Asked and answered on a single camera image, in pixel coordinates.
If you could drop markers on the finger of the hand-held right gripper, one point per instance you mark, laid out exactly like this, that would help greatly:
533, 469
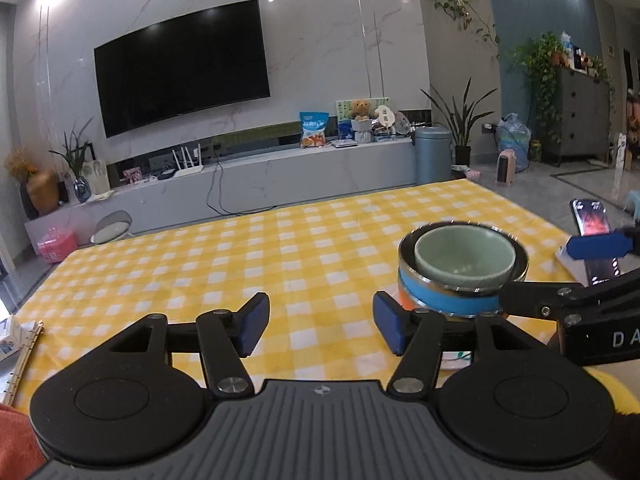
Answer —
535, 299
595, 246

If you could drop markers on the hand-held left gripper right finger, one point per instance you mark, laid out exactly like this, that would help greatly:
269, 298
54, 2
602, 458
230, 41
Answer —
391, 322

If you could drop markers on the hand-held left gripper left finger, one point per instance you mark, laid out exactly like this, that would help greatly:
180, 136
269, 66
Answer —
252, 322

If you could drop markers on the orange steel bowl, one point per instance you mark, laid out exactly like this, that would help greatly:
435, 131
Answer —
406, 302

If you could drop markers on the blue steel bowl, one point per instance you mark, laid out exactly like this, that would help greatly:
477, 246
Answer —
450, 303

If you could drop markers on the white fruit-print plate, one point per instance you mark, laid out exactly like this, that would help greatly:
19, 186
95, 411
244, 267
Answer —
450, 360

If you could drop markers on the green ceramic bowl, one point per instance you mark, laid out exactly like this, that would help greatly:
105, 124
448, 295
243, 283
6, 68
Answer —
465, 260

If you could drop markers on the smartphone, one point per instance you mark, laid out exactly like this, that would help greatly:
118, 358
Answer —
592, 220

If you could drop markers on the white phone stand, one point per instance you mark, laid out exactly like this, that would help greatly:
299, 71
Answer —
570, 262

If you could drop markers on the yellow checkered tablecloth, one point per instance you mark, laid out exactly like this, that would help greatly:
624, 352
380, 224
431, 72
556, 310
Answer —
250, 260

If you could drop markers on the small pink heater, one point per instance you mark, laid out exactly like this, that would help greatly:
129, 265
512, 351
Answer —
506, 167

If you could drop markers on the dark grey drawer cabinet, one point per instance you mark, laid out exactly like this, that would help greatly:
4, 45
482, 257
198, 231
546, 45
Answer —
580, 110

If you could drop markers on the marble television console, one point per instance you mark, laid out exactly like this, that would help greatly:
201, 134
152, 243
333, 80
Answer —
300, 175

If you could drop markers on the potted snake plant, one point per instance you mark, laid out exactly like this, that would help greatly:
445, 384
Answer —
462, 156

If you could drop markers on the white router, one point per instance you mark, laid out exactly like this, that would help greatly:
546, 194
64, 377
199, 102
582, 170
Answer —
189, 171

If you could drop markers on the small grey stool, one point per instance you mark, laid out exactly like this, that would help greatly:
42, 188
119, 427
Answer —
112, 230

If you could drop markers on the blue-grey trash can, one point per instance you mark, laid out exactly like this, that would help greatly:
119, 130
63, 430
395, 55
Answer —
432, 157

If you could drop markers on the small black box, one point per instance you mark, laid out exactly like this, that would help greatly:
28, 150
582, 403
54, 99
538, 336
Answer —
166, 174

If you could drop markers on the white flat box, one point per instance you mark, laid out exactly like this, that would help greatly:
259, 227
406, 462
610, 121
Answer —
345, 144

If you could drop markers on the pink photo card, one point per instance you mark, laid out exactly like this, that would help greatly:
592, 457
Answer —
132, 175

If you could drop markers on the potted ivy plant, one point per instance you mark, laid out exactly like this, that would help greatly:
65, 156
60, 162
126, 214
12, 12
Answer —
540, 55

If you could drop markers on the round white hand fan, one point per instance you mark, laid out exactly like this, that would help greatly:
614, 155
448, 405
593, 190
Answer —
403, 124

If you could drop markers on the blue pet food bag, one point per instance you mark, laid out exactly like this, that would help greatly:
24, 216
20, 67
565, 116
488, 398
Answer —
314, 130

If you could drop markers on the pink storage box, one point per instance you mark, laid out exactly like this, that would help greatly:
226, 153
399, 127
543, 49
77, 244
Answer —
56, 246

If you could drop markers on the white paper bag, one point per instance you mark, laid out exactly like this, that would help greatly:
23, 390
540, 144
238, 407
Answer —
97, 175

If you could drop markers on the glass vase with green plant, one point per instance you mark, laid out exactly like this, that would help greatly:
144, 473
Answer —
82, 190

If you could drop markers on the teddy bear in white wrap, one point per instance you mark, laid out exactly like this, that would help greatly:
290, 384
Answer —
360, 109

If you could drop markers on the green printed card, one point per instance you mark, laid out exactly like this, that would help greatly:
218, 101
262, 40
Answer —
342, 110

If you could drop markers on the white cardboard box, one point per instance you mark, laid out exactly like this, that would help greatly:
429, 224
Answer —
12, 340

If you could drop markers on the golden vase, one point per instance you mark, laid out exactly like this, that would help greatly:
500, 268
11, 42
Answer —
44, 192

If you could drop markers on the red cloth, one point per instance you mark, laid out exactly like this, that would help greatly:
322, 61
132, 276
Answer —
15, 440

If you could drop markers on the hanging vine plant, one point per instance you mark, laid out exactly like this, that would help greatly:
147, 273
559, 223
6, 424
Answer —
452, 5

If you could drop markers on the black wall television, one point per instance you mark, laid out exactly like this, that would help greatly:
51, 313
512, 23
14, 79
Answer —
180, 70

